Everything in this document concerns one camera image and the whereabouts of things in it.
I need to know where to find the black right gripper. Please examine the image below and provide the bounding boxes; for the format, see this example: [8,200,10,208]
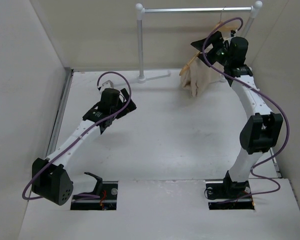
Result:
[191,31,232,68]

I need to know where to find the beige trousers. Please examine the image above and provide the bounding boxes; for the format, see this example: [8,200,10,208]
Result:
[180,58,222,98]

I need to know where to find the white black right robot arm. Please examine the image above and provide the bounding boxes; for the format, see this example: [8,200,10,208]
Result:
[191,31,284,200]

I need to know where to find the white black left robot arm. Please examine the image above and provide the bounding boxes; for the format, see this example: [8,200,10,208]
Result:
[30,88,137,206]

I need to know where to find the white metal clothes rack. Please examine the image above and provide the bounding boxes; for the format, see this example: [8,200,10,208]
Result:
[131,0,265,83]

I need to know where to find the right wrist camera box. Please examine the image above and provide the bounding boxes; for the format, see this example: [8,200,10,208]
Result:
[227,36,249,67]

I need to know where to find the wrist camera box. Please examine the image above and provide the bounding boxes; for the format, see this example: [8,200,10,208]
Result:
[227,36,249,67]
[98,80,122,112]

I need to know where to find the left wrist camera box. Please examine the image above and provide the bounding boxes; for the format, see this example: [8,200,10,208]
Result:
[98,80,122,112]

